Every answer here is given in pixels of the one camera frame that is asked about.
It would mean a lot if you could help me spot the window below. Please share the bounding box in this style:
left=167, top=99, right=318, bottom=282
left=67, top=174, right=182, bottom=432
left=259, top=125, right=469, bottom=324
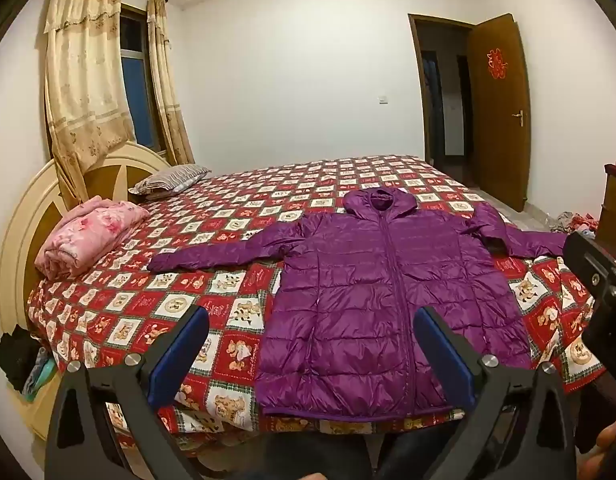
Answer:
left=118, top=4, right=163, bottom=153

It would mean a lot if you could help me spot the wide beige floral curtain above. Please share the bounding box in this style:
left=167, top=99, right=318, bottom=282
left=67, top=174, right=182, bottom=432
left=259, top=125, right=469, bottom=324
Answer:
left=44, top=0, right=133, bottom=211

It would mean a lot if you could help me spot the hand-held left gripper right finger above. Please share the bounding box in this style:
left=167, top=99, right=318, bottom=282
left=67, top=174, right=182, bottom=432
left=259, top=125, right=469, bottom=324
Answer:
left=414, top=305, right=579, bottom=480

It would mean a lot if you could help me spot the brown wooden cabinet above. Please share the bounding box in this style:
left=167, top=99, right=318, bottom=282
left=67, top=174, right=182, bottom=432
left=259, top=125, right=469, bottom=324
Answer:
left=597, top=162, right=616, bottom=246

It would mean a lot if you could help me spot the black cloth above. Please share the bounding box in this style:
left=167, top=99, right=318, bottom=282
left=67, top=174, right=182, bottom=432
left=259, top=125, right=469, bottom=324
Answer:
left=0, top=325, right=48, bottom=393

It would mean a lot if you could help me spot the red checked bear-print bedsheet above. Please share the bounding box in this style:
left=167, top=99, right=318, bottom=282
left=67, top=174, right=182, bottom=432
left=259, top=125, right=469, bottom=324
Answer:
left=26, top=155, right=609, bottom=436

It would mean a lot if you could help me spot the teal cloth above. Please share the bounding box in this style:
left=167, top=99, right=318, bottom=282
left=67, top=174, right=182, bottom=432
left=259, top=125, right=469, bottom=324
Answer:
left=22, top=350, right=58, bottom=402

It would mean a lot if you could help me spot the folded pink floral blanket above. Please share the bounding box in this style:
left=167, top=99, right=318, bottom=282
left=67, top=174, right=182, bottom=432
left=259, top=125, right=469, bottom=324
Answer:
left=35, top=197, right=151, bottom=281

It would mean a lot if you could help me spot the purple hooded down jacket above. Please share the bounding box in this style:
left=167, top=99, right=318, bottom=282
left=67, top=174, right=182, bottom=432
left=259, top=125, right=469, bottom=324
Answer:
left=148, top=187, right=569, bottom=418

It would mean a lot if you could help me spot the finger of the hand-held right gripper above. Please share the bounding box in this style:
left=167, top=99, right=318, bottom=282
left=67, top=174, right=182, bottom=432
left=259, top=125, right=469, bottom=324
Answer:
left=563, top=230, right=616, bottom=306

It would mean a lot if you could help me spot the cream and wood headboard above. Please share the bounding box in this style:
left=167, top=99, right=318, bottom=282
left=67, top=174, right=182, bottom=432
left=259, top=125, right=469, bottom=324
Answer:
left=0, top=141, right=171, bottom=441

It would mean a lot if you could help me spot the red paper door decoration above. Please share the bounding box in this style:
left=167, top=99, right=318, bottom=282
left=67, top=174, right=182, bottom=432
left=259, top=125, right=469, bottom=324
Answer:
left=485, top=47, right=509, bottom=81

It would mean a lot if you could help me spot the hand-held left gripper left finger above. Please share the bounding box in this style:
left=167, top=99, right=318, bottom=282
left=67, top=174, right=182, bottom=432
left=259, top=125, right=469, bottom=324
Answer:
left=44, top=305, right=211, bottom=480

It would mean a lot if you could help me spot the striped pillow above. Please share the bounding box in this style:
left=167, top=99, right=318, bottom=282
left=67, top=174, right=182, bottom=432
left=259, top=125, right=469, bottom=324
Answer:
left=128, top=164, right=212, bottom=196

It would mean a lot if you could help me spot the person's right hand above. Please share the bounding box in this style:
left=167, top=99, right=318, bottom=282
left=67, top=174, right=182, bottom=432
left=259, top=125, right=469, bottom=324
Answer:
left=578, top=420, right=616, bottom=480

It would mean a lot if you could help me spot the dark wooden door frame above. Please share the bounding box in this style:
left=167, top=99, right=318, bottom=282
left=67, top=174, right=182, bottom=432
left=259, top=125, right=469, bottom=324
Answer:
left=408, top=13, right=481, bottom=186

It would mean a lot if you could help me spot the brown wooden door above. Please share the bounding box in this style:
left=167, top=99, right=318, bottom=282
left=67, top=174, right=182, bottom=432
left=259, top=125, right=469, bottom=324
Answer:
left=467, top=12, right=531, bottom=213

